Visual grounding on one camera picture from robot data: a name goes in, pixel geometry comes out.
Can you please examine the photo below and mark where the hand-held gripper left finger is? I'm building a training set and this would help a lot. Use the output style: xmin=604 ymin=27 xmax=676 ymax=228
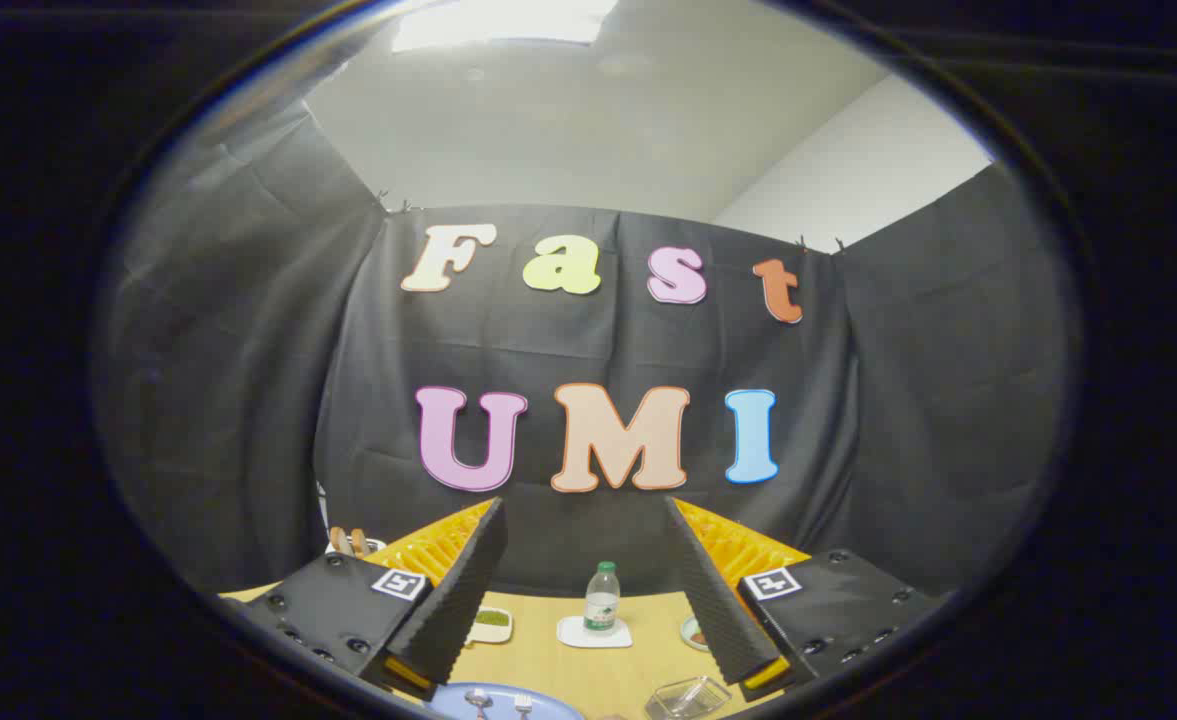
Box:
xmin=223 ymin=497 xmax=509 ymax=701

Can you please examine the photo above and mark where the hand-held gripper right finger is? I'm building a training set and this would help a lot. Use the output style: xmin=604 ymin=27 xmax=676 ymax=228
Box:
xmin=664 ymin=497 xmax=951 ymax=701

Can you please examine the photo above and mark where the white divided snack dish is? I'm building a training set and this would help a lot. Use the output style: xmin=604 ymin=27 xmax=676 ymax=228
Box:
xmin=466 ymin=607 xmax=514 ymax=644

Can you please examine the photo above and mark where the clear square strainer basket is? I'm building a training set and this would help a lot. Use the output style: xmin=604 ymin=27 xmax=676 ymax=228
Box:
xmin=645 ymin=676 xmax=732 ymax=720

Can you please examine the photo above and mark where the clear plastic water bottle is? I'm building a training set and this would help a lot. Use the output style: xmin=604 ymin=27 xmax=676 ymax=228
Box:
xmin=584 ymin=561 xmax=621 ymax=633

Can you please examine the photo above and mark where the white square coaster tray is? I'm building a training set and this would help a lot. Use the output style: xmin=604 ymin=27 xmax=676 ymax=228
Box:
xmin=557 ymin=615 xmax=634 ymax=649

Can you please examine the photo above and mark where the blue round plate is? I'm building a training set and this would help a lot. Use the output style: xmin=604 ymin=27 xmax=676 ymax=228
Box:
xmin=426 ymin=682 xmax=585 ymax=720

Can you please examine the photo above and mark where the ceiling light panel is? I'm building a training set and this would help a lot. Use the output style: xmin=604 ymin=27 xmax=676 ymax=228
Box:
xmin=391 ymin=0 xmax=619 ymax=53

